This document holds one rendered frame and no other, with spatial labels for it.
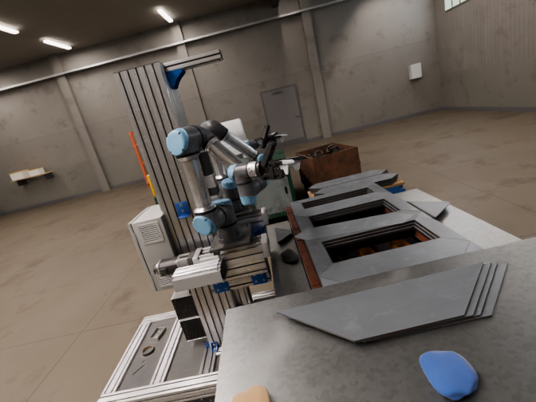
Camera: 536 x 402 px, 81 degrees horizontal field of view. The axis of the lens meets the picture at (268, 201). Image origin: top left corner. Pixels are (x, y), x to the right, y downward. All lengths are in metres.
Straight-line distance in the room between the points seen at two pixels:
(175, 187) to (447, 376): 1.55
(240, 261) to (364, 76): 11.29
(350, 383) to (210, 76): 11.76
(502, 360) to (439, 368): 0.15
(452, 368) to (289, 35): 11.87
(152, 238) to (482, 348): 1.63
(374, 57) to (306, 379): 12.30
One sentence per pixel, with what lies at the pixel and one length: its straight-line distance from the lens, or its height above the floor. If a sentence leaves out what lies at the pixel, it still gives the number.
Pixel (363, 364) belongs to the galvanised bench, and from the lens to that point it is 0.89.
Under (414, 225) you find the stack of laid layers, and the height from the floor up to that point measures 0.83.
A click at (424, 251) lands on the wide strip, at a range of 1.68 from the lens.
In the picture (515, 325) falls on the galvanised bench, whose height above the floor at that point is 1.05.
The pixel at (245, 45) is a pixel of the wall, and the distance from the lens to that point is 12.21.
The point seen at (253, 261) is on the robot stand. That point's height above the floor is 0.90.
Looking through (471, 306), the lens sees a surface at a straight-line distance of 1.03.
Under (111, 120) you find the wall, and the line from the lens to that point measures 13.28.
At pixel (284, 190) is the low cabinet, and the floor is 0.49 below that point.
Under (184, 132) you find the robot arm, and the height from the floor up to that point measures 1.66.
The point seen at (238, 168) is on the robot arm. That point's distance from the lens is 1.39.
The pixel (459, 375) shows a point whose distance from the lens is 0.84.
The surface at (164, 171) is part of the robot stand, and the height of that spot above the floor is 1.47.
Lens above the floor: 1.69
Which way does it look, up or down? 17 degrees down
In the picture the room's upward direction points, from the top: 14 degrees counter-clockwise
